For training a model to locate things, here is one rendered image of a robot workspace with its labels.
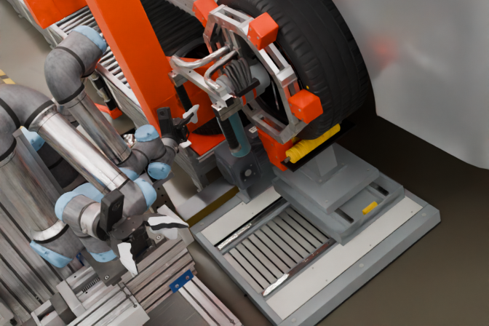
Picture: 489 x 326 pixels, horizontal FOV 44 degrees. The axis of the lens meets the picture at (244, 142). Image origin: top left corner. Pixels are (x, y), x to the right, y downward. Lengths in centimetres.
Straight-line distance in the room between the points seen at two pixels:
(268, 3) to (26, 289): 121
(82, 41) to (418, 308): 157
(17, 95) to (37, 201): 29
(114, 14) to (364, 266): 139
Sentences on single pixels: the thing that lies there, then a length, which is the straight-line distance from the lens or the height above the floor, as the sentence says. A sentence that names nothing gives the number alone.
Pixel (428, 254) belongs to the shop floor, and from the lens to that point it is 266.
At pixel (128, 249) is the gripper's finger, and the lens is 129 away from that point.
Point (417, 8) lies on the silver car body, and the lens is 168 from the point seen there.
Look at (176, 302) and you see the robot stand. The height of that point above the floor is 21.
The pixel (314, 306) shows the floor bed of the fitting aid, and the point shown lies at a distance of 249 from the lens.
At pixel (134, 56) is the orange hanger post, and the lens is 249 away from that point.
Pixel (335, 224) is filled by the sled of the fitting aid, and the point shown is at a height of 15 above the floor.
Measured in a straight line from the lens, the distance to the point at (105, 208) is 130.
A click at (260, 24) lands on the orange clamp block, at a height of 115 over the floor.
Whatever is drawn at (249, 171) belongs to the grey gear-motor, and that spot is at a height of 32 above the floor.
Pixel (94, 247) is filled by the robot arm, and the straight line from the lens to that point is 152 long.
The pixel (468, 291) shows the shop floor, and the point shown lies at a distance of 255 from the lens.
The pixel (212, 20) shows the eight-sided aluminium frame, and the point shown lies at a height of 109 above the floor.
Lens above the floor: 210
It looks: 38 degrees down
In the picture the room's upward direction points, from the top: 22 degrees counter-clockwise
